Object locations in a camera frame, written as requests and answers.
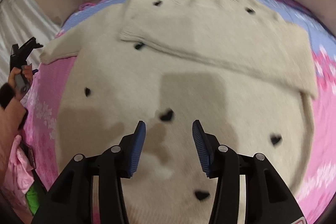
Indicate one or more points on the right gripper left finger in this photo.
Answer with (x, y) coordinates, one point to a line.
(69, 200)

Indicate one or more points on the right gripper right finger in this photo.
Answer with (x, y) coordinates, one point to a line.
(267, 197)

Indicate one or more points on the beige sweater with black hearts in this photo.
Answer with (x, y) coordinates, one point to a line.
(237, 66)

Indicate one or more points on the person's left hand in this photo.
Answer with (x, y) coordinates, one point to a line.
(18, 78)

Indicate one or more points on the green object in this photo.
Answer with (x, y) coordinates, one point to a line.
(35, 196)

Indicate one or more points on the white satin curtain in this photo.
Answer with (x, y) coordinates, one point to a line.
(20, 21)

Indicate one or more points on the pink floral bed sheet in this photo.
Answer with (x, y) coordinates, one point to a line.
(318, 186)

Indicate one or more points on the pink cloth pile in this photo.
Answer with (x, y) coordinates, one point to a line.
(18, 177)

